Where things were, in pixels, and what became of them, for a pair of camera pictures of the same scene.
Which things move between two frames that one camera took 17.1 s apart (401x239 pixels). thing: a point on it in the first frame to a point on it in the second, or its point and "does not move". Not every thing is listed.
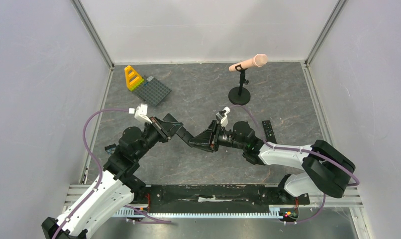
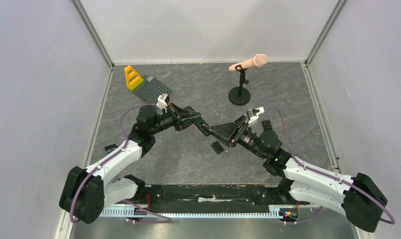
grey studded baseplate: x=151 y=90 does not move
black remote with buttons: x=269 y=133 does not move
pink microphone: x=258 y=60 does not move
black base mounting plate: x=215 y=198 does not move
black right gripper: x=214 y=137 to x=238 y=133
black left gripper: x=162 y=127 to x=177 y=112
